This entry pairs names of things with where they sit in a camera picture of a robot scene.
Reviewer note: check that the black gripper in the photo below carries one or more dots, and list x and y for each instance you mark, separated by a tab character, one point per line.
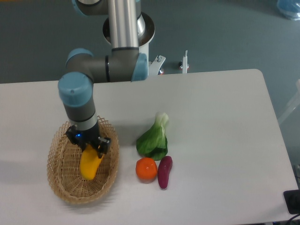
90	136

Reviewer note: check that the yellow mango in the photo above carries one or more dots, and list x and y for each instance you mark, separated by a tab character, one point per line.
89	163

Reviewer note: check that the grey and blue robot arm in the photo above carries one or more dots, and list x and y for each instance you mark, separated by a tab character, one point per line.
126	63

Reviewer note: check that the woven wicker basket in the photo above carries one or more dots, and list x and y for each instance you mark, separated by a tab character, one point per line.
63	169

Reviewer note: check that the orange tangerine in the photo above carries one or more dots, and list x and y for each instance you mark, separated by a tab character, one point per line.
146	168

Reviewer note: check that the green bok choy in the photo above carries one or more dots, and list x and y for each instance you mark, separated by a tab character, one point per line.
153	143

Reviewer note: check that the purple sweet potato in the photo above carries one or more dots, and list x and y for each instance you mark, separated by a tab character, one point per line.
164	170

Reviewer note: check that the black device at table edge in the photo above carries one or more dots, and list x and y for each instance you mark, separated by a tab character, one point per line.
292	200

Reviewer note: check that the blue plastic bag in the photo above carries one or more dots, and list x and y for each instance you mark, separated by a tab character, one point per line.
290	9

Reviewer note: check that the white bracket with red feet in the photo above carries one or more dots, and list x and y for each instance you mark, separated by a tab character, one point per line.
183	65

